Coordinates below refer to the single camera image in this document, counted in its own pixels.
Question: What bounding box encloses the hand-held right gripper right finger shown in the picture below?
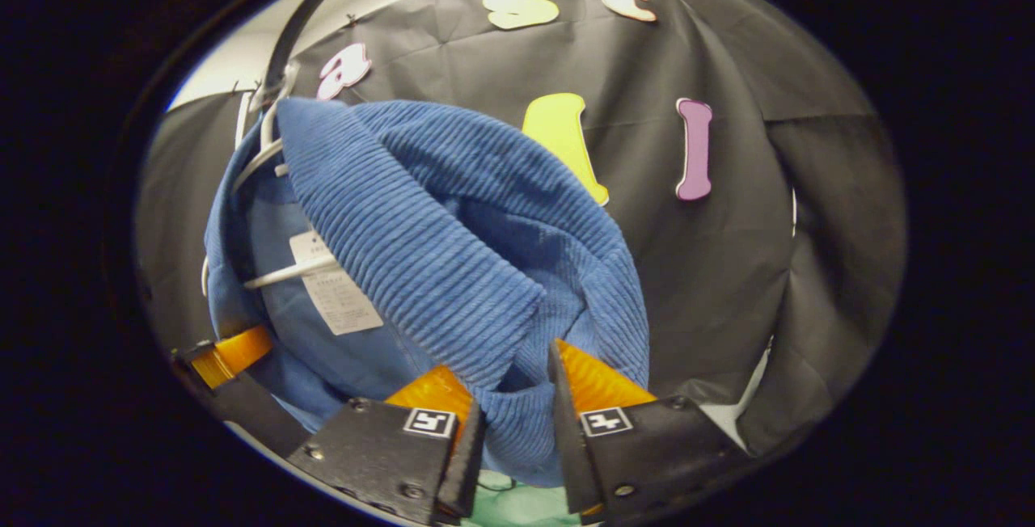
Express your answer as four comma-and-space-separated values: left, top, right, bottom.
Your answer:
547, 339, 753, 526

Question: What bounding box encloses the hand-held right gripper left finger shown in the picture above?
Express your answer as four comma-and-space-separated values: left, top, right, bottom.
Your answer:
287, 364, 488, 526

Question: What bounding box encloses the blue corduroy shirt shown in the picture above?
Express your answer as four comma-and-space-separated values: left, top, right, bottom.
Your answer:
202, 97, 652, 489

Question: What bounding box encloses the white plastic hanger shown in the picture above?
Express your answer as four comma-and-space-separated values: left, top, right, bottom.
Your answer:
230, 62, 340, 292

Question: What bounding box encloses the black clothes rack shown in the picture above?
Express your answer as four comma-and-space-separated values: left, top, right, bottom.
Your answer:
263, 0, 382, 99

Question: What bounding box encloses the black backdrop cloth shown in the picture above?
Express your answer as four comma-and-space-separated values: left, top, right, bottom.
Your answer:
133, 0, 908, 459

